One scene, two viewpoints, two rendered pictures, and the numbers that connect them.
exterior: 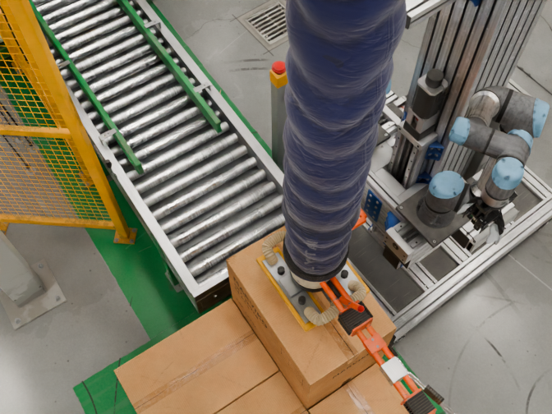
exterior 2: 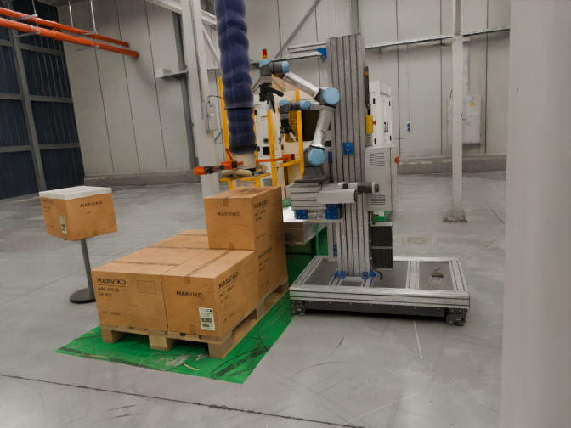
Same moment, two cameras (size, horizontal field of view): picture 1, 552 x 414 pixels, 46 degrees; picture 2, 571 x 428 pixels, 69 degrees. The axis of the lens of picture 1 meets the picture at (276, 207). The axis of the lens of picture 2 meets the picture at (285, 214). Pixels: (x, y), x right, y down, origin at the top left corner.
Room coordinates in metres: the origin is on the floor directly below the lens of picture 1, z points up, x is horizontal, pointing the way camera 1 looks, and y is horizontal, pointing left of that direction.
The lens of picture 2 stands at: (-0.71, -3.06, 1.38)
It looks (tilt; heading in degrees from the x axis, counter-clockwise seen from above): 11 degrees down; 55
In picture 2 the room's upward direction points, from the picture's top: 4 degrees counter-clockwise
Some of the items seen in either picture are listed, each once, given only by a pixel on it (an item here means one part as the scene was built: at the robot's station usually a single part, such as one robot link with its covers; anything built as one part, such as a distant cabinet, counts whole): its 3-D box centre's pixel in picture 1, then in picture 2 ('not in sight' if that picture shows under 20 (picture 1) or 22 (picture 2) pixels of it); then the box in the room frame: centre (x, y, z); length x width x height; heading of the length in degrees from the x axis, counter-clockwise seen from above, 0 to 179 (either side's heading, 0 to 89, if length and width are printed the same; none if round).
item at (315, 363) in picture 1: (306, 310); (246, 216); (0.94, -0.13, 0.74); 0.60 x 0.40 x 0.40; 33
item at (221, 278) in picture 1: (258, 258); (267, 224); (1.25, 0.08, 0.58); 0.70 x 0.03 x 0.06; 123
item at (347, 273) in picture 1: (333, 260); (256, 174); (1.01, -0.22, 1.08); 0.34 x 0.10 x 0.05; 33
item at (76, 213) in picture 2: not in sight; (77, 211); (-0.11, 1.14, 0.82); 0.60 x 0.40 x 0.40; 103
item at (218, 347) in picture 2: not in sight; (204, 304); (0.52, -0.04, 0.07); 1.20 x 1.00 x 0.14; 33
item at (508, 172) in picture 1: (504, 177); (266, 68); (0.91, -0.62, 1.82); 0.09 x 0.08 x 0.11; 153
